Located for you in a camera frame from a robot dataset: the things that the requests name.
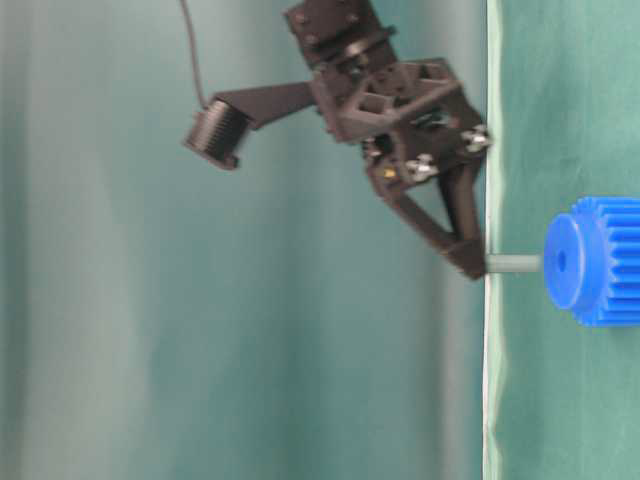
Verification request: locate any green table cloth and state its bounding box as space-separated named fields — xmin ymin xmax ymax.
xmin=483 ymin=1 xmax=639 ymax=479

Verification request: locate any grey metal shaft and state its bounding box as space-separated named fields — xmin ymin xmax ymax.
xmin=485 ymin=254 xmax=542 ymax=274

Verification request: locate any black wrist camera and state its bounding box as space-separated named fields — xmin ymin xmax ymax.
xmin=184 ymin=99 xmax=250 ymax=171

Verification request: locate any blue plastic gear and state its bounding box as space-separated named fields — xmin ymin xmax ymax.
xmin=543 ymin=196 xmax=639 ymax=327

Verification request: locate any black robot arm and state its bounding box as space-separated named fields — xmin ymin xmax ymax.
xmin=285 ymin=1 xmax=491 ymax=279

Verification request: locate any black camera cable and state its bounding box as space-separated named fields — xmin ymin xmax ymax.
xmin=178 ymin=0 xmax=209 ymax=109

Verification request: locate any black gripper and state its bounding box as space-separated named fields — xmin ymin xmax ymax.
xmin=310 ymin=58 xmax=491 ymax=280

